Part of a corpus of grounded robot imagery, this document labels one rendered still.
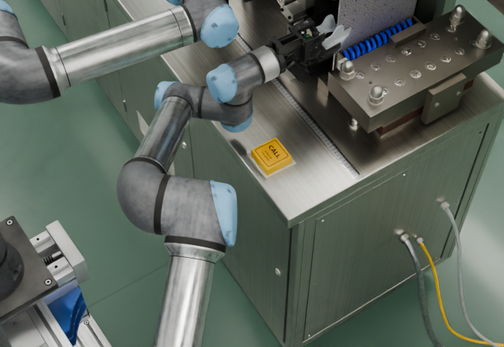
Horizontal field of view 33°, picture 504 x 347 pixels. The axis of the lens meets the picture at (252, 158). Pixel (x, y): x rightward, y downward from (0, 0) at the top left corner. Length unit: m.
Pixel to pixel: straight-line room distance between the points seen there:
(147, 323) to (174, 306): 1.23
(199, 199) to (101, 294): 1.34
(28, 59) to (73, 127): 1.73
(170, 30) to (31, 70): 0.26
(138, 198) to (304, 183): 0.50
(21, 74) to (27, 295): 0.61
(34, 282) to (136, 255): 0.98
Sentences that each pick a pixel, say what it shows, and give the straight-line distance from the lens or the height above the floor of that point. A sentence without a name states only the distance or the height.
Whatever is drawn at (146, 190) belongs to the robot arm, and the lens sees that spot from 1.60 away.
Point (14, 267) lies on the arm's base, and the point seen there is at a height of 0.85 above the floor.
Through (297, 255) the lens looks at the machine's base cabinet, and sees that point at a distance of 2.09.
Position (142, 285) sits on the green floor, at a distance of 2.87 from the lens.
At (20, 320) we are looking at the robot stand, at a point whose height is 0.73.
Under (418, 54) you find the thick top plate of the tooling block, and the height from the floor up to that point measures 1.03.
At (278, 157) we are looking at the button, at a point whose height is 0.92.
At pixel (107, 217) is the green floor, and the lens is 3.02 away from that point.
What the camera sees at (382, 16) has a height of 1.08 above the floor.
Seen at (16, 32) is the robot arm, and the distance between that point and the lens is 1.63.
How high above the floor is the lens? 2.53
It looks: 54 degrees down
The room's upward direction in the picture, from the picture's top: straight up
